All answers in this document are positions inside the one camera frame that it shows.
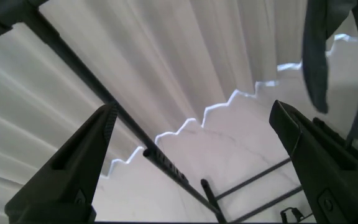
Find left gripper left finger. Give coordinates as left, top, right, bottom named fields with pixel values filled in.
left=4, top=103, right=119, bottom=224

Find dark grey garment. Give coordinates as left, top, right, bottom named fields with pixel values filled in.
left=301, top=0, right=358, bottom=142

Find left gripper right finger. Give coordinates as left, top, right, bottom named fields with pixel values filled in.
left=268, top=99, right=358, bottom=224

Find black clothes rack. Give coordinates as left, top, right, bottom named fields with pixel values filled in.
left=0, top=0, right=358, bottom=224

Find white curtain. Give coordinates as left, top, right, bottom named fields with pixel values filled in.
left=0, top=0, right=358, bottom=224

